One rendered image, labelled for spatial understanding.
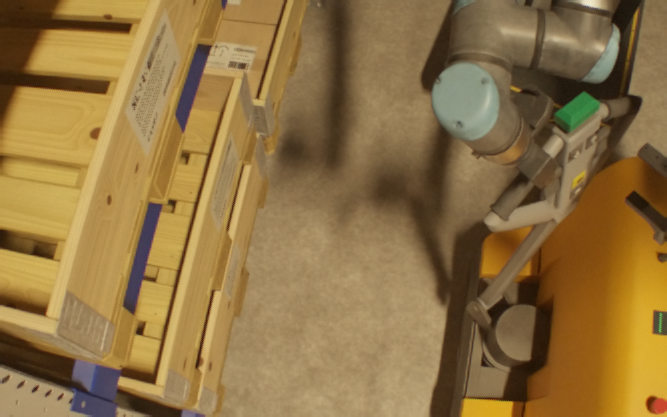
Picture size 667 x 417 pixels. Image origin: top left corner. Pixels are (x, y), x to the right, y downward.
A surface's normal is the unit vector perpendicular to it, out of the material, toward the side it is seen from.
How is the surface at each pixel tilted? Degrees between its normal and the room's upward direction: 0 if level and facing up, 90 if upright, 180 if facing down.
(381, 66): 0
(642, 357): 14
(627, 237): 45
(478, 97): 37
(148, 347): 0
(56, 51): 0
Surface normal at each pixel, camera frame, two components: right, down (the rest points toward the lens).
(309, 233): -0.01, -0.37
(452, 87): -0.56, -0.13
